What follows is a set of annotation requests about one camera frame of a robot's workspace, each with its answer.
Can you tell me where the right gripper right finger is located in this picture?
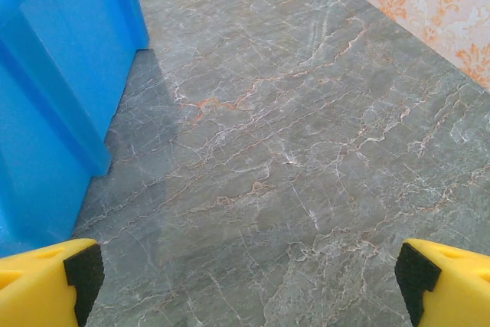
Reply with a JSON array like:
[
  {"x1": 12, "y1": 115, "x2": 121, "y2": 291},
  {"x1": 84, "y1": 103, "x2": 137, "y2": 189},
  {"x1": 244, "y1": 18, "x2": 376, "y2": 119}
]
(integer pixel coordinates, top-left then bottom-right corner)
[{"x1": 394, "y1": 237, "x2": 490, "y2": 327}]

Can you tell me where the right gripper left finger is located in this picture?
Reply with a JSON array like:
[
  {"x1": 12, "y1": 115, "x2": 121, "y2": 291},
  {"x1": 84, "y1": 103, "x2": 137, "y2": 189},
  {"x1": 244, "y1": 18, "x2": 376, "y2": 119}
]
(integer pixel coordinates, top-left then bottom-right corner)
[{"x1": 0, "y1": 237, "x2": 105, "y2": 327}]

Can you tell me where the blue plastic bin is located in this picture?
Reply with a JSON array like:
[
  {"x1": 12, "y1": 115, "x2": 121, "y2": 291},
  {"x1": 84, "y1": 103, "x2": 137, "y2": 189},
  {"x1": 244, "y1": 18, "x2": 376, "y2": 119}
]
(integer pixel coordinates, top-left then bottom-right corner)
[{"x1": 0, "y1": 0, "x2": 151, "y2": 259}]

